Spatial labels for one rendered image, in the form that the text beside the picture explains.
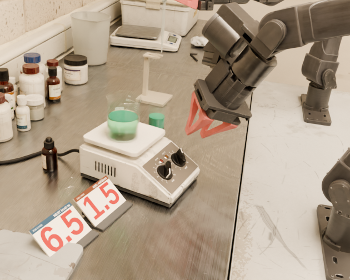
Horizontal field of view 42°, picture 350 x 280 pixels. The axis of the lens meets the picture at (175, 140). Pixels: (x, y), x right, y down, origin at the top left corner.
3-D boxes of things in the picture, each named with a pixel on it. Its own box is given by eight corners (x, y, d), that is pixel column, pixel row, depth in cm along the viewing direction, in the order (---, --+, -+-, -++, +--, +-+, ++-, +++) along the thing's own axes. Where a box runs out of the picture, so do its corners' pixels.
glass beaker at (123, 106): (98, 139, 85) (98, 96, 81) (118, 127, 90) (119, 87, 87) (130, 150, 83) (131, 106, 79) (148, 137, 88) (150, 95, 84)
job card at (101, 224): (133, 205, 82) (134, 185, 80) (103, 231, 75) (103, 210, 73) (104, 194, 84) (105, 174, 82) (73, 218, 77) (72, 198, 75)
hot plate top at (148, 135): (167, 134, 91) (167, 129, 90) (135, 158, 81) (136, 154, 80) (116, 118, 95) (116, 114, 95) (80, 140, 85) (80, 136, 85)
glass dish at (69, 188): (89, 203, 81) (89, 192, 80) (58, 205, 80) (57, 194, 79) (88, 186, 86) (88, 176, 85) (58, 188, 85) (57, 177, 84)
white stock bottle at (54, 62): (62, 94, 125) (61, 63, 121) (44, 93, 124) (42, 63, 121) (63, 87, 130) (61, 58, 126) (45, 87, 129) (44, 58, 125)
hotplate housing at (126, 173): (199, 178, 92) (204, 143, 88) (170, 210, 81) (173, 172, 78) (106, 148, 100) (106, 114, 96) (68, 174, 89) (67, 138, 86)
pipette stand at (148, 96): (172, 97, 129) (176, 53, 124) (162, 107, 123) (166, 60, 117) (146, 92, 131) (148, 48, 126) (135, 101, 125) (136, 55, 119)
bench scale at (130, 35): (177, 54, 169) (178, 40, 167) (108, 46, 170) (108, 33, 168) (181, 40, 186) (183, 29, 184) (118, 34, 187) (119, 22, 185)
